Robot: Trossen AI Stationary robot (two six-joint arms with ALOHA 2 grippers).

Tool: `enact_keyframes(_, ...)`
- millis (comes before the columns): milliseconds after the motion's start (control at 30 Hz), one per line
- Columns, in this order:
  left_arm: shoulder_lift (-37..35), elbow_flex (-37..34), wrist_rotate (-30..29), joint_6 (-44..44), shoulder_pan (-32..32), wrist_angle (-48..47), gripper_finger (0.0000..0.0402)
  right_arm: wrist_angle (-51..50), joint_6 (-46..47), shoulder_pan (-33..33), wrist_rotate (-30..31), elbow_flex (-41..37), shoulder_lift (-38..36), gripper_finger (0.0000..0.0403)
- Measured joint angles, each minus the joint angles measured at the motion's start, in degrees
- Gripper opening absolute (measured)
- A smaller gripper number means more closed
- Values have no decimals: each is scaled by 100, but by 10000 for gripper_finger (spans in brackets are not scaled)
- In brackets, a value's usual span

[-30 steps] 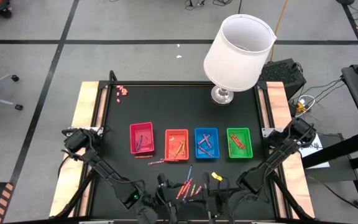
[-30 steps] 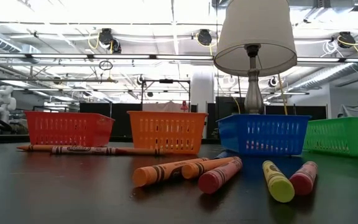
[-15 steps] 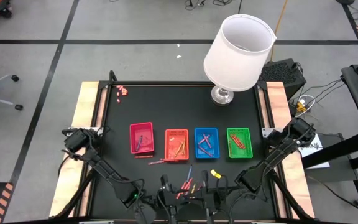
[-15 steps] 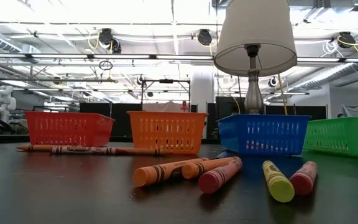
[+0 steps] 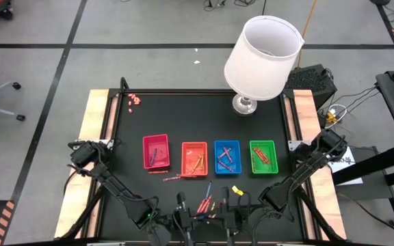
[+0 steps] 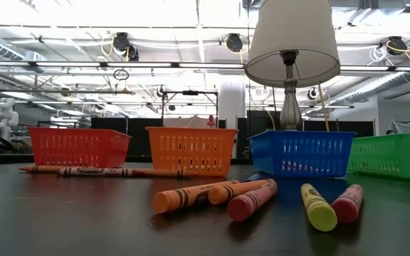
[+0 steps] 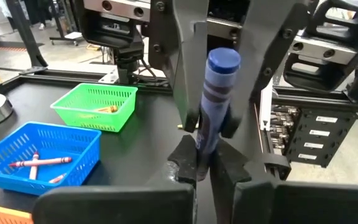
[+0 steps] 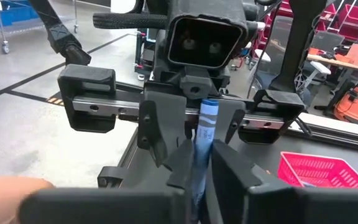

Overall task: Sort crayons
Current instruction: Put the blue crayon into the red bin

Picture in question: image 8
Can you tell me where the wooden desk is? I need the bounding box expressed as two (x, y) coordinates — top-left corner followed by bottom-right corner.
(306, 53), (358, 75)

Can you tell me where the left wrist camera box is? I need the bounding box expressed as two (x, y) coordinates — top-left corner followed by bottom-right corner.
(167, 16), (249, 69)

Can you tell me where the blue bin cart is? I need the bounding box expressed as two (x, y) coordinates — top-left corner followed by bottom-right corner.
(0, 0), (42, 55)

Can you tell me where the white chair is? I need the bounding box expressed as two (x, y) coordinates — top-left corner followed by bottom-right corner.
(253, 49), (332, 94)

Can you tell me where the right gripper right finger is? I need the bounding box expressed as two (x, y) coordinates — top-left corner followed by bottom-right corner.
(205, 139), (358, 224)

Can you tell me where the orange and black bag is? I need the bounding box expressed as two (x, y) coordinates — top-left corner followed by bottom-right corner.
(333, 80), (358, 127)

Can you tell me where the light blue crayon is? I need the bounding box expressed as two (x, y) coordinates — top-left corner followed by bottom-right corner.
(190, 98), (220, 223)

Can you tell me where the red bin shelf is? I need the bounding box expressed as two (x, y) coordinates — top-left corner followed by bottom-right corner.
(258, 0), (358, 43)

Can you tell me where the black braided cable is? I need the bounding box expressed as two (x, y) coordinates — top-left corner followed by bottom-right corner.
(92, 12), (170, 30)

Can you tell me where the red-pink plastic basket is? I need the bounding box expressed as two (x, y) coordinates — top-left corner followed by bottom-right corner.
(277, 151), (358, 190)

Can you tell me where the black frame strut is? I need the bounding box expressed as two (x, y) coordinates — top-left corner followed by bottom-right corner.
(29, 0), (92, 67)

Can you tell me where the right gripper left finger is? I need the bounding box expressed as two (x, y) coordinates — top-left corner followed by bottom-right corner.
(19, 139), (196, 224)

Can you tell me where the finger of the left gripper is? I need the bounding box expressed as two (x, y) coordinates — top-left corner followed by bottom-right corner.
(137, 90), (188, 169)
(213, 99), (247, 146)

